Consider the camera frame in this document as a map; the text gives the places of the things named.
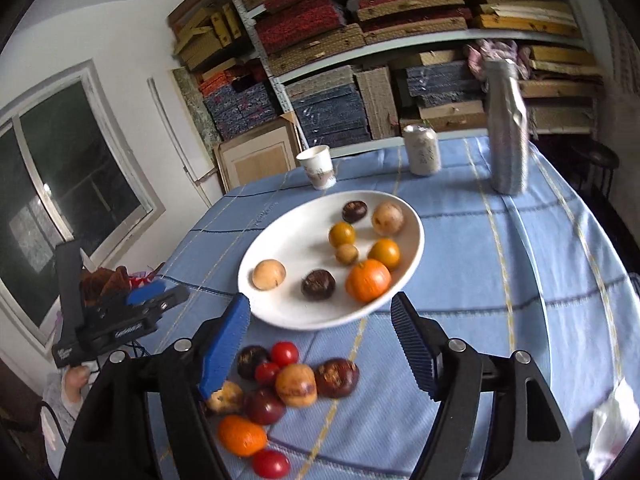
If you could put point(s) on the stack of blue floral boxes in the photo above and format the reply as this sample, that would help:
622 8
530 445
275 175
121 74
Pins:
240 110

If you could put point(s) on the red white-dotted cloth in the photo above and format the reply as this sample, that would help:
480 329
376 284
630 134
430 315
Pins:
145 276

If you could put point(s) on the wooden framed panel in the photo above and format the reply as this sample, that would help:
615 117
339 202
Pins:
260 157

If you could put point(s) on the person's left hand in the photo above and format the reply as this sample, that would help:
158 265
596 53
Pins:
75 382

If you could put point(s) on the blue checked tablecloth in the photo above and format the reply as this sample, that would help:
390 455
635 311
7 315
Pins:
500 285

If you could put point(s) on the white drink can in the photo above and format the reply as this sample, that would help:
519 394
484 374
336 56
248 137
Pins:
422 150

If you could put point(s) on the stack of dark blue boxes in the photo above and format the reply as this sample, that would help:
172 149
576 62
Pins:
330 115
440 82

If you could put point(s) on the black stool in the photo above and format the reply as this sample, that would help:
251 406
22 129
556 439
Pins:
595 152

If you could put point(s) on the red tomato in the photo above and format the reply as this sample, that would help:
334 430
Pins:
270 463
267 373
284 353

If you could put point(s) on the grey corrugated box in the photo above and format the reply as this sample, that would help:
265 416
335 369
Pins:
377 105

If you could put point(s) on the orange-tan spotted fruit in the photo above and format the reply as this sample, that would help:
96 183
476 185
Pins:
296 385

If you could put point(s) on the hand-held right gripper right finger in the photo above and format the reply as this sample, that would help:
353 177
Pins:
412 345

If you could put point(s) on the green marbled panel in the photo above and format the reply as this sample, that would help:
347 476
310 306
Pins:
200 110

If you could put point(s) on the white framed window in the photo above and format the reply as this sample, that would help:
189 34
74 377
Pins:
75 185

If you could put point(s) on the grey ribbed bottle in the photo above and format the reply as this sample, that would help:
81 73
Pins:
507 135

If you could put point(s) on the small brown fruit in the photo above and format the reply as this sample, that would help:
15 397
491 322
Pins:
346 254

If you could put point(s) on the tan brown-patched round fruit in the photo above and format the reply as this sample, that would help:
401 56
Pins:
227 401

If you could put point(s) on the yellow round fruit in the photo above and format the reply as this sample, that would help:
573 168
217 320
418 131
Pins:
342 234

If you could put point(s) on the grey metal shelf rack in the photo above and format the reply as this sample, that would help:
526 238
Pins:
278 91

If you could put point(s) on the white crumpled tissue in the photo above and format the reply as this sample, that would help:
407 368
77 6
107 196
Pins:
610 425

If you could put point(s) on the stack of wooden boxes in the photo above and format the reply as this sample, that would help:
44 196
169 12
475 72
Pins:
550 20

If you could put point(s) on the dark purple mangosteen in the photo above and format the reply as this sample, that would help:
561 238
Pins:
337 378
251 360
354 211
318 285

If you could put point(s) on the white oval plate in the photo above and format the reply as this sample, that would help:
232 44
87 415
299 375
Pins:
295 245

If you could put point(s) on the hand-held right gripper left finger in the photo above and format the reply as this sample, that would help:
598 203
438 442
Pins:
227 345

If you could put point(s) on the dark red plum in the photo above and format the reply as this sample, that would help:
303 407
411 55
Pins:
265 406

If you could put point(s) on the long white board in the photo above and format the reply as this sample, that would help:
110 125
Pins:
180 135

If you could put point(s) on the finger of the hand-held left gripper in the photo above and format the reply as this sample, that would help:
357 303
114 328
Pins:
170 300
145 292

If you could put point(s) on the pink cloth bundle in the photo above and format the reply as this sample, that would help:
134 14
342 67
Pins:
495 50

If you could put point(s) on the white paper cup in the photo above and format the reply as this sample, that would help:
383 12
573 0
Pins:
316 165

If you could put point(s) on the small orange mandarin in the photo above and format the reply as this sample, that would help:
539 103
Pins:
384 253

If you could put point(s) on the brown cloth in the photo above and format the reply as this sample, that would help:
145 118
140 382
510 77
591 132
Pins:
107 282

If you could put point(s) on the stack of red tan woven boxes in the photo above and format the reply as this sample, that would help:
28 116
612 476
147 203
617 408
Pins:
310 25

